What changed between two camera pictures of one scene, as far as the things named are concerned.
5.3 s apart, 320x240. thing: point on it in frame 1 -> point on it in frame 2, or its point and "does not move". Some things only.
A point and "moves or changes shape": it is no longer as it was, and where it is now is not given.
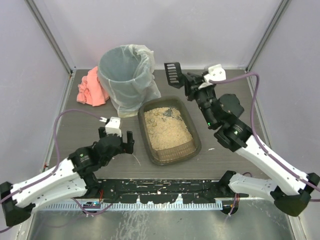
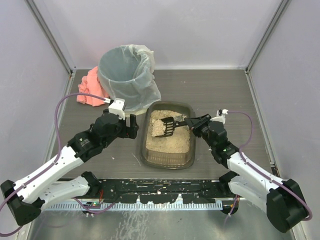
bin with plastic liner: x=127 y=72 does not move
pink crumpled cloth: x=90 y=91 does not move
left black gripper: x=125 y=145 -> x=129 y=128
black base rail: x=164 y=191 does not move
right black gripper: x=190 y=83 -> x=199 y=124
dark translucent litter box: x=170 y=133 moves or changes shape
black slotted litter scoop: x=175 y=76 -> x=170 y=124
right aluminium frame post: x=251 y=80 does not move
